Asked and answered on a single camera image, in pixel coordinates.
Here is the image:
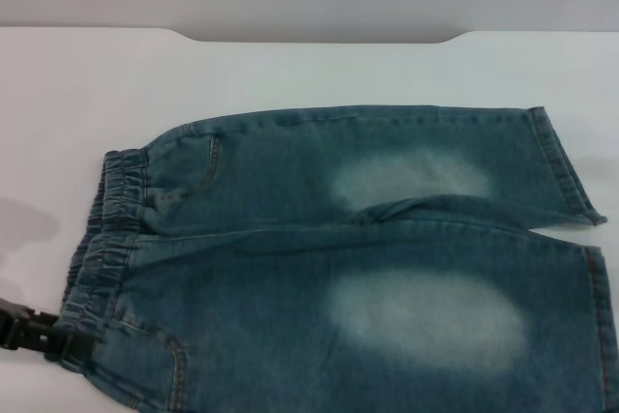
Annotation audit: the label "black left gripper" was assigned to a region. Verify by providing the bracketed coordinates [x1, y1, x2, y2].
[0, 297, 105, 367]

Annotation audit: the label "blue denim shorts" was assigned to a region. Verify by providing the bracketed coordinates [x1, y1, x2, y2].
[56, 103, 609, 413]

